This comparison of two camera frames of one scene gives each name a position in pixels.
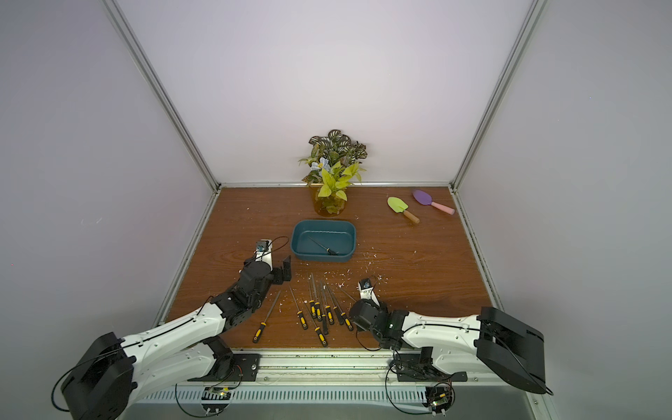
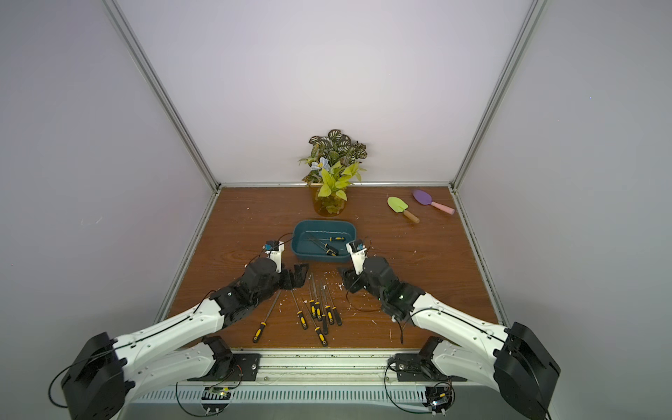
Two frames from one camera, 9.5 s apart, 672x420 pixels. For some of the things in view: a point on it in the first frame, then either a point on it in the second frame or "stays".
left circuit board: [215, 399] stays
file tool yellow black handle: [336, 310] stays
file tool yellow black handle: [312, 304] stays
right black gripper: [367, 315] → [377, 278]
